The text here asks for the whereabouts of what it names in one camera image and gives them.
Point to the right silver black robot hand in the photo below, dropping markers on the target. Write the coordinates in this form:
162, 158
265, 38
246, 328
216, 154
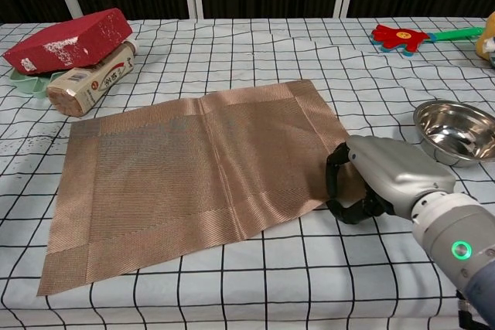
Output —
394, 171

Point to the brown woven placemat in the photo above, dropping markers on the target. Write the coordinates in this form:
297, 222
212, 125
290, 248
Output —
174, 179

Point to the stainless steel bowl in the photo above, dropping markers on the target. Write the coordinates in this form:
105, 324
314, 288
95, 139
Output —
456, 133

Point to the red hand clapper toy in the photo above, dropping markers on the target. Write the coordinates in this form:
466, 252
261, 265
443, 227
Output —
400, 38

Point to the white black checkered tablecloth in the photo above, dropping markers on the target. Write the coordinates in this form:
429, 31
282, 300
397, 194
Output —
270, 299

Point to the yellow plush toy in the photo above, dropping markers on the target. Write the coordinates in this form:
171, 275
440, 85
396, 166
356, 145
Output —
488, 36

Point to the beige labelled drink bottle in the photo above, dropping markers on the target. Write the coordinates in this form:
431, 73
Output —
93, 84

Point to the light green plate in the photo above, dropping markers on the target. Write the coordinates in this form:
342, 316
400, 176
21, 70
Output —
27, 82

